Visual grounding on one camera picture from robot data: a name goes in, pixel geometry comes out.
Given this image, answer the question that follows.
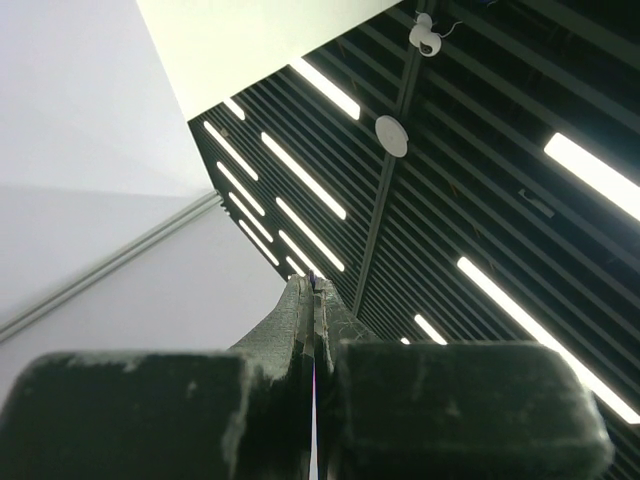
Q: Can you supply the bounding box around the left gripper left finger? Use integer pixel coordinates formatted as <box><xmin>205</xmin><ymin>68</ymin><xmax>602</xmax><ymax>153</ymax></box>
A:
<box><xmin>1</xmin><ymin>275</ymin><xmax>314</xmax><ymax>479</ymax></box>

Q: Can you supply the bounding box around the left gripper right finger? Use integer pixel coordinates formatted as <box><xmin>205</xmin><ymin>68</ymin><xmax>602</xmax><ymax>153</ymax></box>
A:
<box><xmin>314</xmin><ymin>279</ymin><xmax>614</xmax><ymax>479</ymax></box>

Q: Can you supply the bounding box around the long ceiling light strip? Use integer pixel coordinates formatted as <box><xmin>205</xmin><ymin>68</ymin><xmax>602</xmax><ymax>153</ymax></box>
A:
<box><xmin>456</xmin><ymin>257</ymin><xmax>639</xmax><ymax>425</ymax></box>

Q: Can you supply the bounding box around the round white ceiling detector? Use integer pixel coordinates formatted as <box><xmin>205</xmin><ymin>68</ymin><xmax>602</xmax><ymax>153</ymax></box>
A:
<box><xmin>375</xmin><ymin>115</ymin><xmax>409</xmax><ymax>158</ymax></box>

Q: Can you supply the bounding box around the white ceiling security camera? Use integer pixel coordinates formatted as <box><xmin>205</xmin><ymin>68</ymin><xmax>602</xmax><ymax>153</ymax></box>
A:
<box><xmin>409</xmin><ymin>12</ymin><xmax>462</xmax><ymax>58</ymax></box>

